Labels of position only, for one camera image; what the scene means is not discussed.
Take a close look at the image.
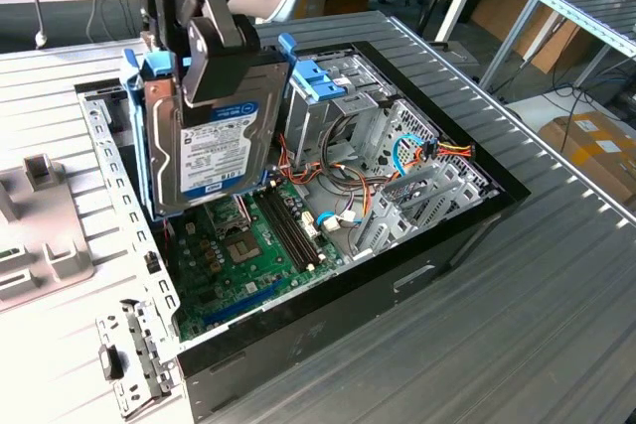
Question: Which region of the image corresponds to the blue expansion slot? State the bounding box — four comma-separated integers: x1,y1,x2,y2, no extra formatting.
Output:
201,276,288,327

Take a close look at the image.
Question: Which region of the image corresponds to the blue plastic drive latch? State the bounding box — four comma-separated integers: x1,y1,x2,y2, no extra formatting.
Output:
290,60,348,103

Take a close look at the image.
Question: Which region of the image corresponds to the silver perforated disk cage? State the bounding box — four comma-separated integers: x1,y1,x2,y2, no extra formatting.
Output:
347,98,501,262

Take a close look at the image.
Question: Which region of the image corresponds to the grey parts rack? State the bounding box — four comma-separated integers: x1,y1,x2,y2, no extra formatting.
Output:
0,153,95,315

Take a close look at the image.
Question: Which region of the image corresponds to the red yellow power wire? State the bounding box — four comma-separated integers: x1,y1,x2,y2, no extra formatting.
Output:
395,141,477,183

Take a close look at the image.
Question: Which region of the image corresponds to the white board connector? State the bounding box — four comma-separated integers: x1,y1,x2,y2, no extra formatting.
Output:
299,212,320,241

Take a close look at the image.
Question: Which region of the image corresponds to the taped cardboard box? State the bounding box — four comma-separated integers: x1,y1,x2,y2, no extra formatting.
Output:
538,112,636,207

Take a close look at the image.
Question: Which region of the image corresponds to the metal CPU socket cover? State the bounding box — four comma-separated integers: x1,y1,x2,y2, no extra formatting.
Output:
208,198,251,237

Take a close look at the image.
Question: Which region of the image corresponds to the black RAM slot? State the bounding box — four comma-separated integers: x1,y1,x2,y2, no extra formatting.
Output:
267,187,317,270
255,191,305,274
272,184,323,267
260,190,310,272

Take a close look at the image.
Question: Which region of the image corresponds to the silver expansion slot bracket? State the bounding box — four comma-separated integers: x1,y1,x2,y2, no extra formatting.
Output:
94,297,183,420

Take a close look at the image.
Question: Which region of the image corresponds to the black bracket latch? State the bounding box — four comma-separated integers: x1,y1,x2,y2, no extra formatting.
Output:
97,344,126,381

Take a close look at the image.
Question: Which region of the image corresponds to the black PC case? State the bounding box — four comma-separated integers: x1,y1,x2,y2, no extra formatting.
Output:
74,39,532,424

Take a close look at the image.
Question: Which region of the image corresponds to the green motherboard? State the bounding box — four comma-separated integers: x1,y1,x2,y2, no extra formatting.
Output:
166,180,349,344

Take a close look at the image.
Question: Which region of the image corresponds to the hard disk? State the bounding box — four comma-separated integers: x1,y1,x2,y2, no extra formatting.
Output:
120,32,299,222

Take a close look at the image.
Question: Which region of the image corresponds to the brown cardboard sheet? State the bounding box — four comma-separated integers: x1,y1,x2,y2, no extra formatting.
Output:
469,0,600,75

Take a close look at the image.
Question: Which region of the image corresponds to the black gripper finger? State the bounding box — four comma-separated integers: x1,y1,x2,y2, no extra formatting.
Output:
181,0,260,108
148,0,176,56

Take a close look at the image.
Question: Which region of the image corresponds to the orange red wire bundle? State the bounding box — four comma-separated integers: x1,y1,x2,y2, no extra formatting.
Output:
276,134,324,190

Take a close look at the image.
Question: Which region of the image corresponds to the CPU socket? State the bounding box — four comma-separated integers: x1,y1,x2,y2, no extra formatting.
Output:
222,231,264,267

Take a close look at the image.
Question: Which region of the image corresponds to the blue sata wire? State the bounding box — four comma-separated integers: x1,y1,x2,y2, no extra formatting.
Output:
391,134,439,180
317,212,360,234

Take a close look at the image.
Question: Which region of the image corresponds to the silver optical drive cage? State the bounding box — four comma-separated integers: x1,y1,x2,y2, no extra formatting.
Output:
277,54,398,170

